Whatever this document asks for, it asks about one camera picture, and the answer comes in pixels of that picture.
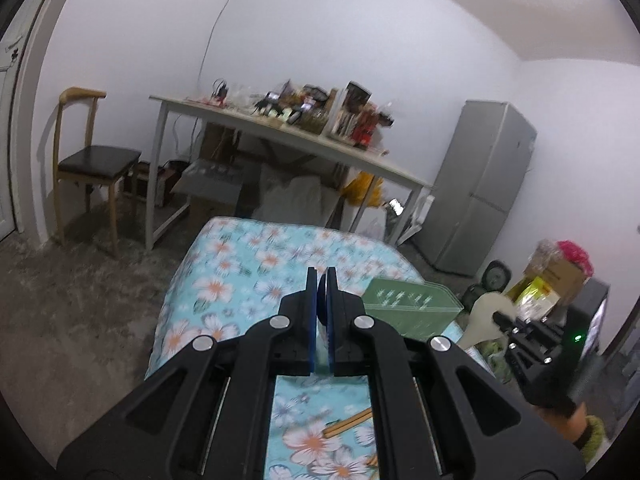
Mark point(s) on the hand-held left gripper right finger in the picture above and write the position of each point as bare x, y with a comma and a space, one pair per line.
335, 320

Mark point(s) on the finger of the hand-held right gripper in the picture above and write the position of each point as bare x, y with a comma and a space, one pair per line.
540, 375
525, 330

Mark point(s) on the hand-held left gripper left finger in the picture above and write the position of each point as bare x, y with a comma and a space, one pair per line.
312, 320

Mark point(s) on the wooden rice paddle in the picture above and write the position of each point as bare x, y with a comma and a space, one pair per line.
482, 315

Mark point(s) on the green utensil holder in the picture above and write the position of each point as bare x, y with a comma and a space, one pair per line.
400, 310

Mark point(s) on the bundle of bamboo chopsticks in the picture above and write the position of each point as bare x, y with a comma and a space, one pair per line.
350, 418

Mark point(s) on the clear plastic bag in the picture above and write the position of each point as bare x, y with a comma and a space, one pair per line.
492, 360

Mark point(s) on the black rice cooker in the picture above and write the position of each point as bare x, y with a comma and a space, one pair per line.
495, 277

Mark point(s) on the floral blue blanket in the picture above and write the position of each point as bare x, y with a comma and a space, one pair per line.
240, 270

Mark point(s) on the wooden chopstick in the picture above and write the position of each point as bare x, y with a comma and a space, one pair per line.
350, 426
373, 460

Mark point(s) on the grey cloth bundle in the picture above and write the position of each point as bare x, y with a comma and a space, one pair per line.
295, 195

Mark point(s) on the yellow bag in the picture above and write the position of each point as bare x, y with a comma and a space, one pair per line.
362, 190

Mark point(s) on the white folding rack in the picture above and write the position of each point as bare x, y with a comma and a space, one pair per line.
422, 215

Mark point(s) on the cardboard box grey top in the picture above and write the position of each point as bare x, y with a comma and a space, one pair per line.
210, 210

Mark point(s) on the grey fridge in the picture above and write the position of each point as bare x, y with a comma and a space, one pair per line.
480, 185

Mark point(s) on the white table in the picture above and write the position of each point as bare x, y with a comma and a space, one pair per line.
310, 142

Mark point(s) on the red label bottle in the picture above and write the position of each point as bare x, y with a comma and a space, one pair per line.
364, 132

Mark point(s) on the glass jar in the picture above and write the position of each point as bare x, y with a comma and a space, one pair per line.
317, 122

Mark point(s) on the clear plastic container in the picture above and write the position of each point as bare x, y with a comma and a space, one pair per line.
340, 120

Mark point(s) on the small brown stool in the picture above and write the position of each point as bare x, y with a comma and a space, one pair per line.
160, 180

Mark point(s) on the black device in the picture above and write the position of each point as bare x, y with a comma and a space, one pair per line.
267, 105

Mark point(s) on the black box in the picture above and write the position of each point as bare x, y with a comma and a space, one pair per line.
357, 95

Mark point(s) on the wooden chair dark seat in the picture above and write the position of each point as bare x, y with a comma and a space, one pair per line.
95, 160

